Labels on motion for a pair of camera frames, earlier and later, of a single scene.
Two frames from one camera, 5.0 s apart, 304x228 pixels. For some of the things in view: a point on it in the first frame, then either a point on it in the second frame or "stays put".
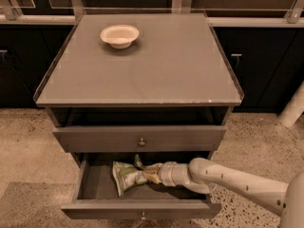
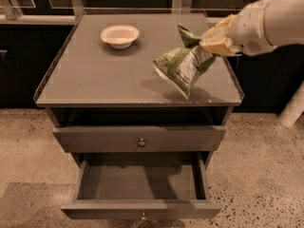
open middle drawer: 95,195 stays put
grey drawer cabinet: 154,85 stays put
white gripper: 165,174 → 250,28
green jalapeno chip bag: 126,176 → 180,67
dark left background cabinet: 28,53 stays put
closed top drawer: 141,139 stays put
